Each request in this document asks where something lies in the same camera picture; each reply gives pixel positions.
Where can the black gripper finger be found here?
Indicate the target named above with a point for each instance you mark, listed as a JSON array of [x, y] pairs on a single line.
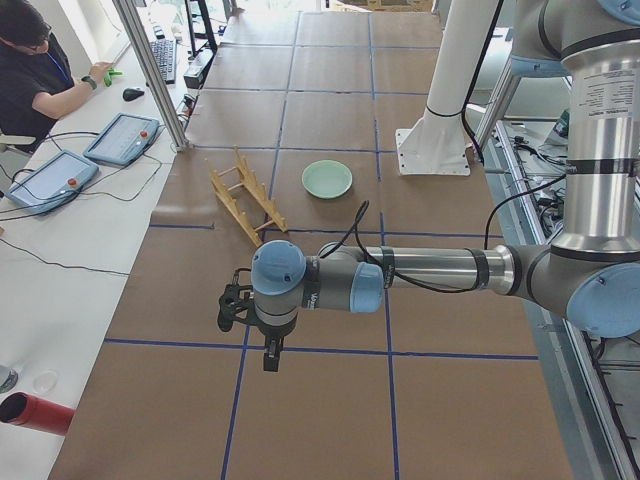
[[272, 352]]

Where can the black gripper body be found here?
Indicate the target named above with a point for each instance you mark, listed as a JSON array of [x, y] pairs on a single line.
[[273, 332]]

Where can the light green plate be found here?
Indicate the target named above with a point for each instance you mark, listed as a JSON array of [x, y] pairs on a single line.
[[327, 179]]

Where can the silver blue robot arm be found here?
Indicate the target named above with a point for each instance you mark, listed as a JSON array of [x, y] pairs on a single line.
[[589, 274]]

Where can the wooden dish rack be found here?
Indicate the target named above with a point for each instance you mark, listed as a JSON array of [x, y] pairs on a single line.
[[240, 181]]

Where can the far blue teach pendant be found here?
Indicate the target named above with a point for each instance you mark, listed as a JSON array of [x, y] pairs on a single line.
[[123, 140]]

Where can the blue teach pendant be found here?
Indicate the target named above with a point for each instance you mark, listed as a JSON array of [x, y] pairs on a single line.
[[123, 140], [57, 181]]

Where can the red cylinder bottle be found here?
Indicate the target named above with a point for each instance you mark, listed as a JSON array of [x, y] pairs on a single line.
[[21, 409]]

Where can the near blue teach pendant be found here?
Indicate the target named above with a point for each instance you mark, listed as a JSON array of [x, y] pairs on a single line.
[[57, 181]]

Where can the black computer mouse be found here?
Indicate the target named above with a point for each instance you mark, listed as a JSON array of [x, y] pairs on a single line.
[[131, 94]]

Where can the black keyboard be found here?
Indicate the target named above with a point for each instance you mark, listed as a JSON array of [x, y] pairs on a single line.
[[164, 52]]

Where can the seated person in black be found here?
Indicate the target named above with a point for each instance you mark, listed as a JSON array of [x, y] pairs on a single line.
[[37, 85]]

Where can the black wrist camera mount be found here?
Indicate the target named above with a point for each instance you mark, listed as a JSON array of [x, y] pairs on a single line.
[[236, 305]]

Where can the aluminium frame post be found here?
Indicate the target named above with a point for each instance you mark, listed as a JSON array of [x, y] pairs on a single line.
[[136, 33]]

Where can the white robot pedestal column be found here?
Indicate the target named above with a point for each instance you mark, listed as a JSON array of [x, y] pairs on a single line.
[[435, 145]]

